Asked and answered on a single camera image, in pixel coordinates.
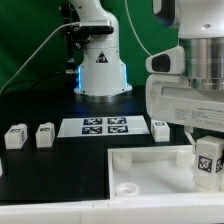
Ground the white square tabletop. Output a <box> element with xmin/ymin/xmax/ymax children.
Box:
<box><xmin>107</xmin><ymin>144</ymin><xmax>224</xmax><ymax>200</ymax></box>

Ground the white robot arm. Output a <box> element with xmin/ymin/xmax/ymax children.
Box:
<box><xmin>69</xmin><ymin>0</ymin><xmax>224</xmax><ymax>133</ymax></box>

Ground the grey cable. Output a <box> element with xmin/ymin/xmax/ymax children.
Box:
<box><xmin>0</xmin><ymin>21</ymin><xmax>81</xmax><ymax>96</ymax></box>

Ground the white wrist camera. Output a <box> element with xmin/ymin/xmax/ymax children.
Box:
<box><xmin>146</xmin><ymin>46</ymin><xmax>185</xmax><ymax>75</ymax></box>

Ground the white front fence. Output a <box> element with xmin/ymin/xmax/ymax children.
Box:
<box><xmin>0</xmin><ymin>193</ymin><xmax>224</xmax><ymax>224</ymax></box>

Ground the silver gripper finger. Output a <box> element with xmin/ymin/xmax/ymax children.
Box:
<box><xmin>184</xmin><ymin>126</ymin><xmax>196</xmax><ymax>153</ymax></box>

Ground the white piece left edge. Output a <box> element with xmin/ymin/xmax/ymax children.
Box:
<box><xmin>0</xmin><ymin>158</ymin><xmax>3</xmax><ymax>177</ymax></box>

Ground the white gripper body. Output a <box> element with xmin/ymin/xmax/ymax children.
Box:
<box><xmin>146</xmin><ymin>74</ymin><xmax>224</xmax><ymax>132</ymax></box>

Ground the white marker sheet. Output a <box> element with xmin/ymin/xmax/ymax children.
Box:
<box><xmin>58</xmin><ymin>115</ymin><xmax>149</xmax><ymax>138</ymax></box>

